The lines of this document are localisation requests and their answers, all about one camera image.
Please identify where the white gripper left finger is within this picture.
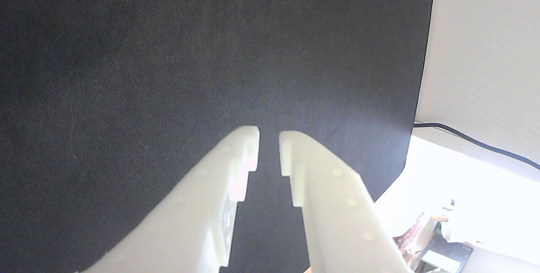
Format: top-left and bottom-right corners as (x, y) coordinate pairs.
(82, 125), (260, 273)

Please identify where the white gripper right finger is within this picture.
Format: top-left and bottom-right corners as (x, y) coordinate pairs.
(278, 130), (413, 273)

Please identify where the dark grey box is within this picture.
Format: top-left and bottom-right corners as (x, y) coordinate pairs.
(416, 235), (474, 273)

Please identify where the black mouse mat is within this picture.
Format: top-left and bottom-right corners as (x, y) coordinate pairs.
(0, 0), (437, 273)

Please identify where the thin black wall cable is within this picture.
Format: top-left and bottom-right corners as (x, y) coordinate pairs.
(413, 122), (540, 170)

